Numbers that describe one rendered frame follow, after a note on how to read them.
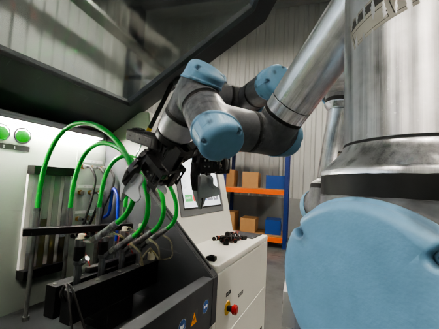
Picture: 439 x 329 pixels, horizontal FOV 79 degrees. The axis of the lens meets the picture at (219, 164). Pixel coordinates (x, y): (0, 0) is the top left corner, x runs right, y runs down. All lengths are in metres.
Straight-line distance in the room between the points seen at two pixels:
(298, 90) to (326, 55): 0.06
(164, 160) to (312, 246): 0.43
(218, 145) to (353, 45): 0.24
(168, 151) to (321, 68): 0.32
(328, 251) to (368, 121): 0.08
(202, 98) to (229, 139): 0.09
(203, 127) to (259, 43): 7.80
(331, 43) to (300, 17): 7.93
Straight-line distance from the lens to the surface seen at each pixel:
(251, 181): 5.91
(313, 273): 0.18
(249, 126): 0.44
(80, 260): 0.83
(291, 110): 0.45
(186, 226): 1.22
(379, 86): 0.19
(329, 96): 0.97
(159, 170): 0.55
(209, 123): 0.39
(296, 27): 8.26
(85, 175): 1.17
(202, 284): 0.90
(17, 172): 1.04
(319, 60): 0.43
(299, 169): 7.05
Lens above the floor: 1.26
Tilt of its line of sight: 4 degrees up
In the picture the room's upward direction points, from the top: 3 degrees clockwise
